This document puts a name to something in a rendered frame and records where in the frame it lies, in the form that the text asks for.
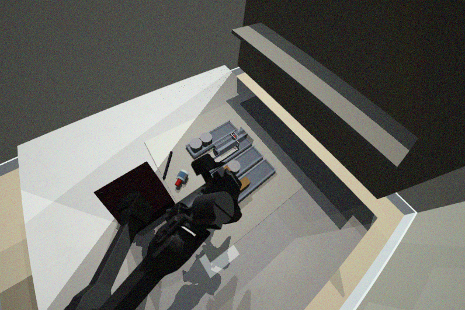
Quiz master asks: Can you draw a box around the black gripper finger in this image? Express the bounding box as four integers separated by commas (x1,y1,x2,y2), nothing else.
209,158,225,171
231,190,241,210

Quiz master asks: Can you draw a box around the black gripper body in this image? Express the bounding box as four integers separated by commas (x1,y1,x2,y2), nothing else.
191,154,242,225

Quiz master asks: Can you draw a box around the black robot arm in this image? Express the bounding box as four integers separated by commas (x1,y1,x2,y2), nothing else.
64,167,242,310

